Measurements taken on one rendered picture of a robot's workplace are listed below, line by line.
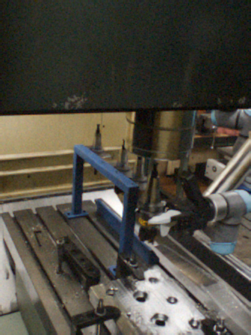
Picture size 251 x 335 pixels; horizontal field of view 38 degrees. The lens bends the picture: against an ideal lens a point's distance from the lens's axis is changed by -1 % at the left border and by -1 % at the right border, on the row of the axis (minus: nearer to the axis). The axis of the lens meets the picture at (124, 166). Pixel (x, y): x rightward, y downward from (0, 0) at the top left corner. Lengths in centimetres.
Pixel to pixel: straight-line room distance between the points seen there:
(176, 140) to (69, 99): 28
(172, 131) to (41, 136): 113
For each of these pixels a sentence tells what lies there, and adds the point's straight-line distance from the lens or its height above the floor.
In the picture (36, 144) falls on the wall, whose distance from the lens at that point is 183.
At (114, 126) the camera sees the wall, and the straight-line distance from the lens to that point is 196.
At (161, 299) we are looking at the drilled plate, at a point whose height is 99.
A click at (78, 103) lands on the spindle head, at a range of 60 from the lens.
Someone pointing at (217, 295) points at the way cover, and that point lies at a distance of 157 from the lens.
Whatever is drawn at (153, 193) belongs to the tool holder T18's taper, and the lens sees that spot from 88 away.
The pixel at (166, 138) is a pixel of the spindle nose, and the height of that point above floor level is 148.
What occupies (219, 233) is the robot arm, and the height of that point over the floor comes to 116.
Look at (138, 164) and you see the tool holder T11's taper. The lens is 122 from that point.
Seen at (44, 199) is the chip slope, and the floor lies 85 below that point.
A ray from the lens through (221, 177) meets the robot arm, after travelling 122.
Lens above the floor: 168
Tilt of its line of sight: 20 degrees down
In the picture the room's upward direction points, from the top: 5 degrees clockwise
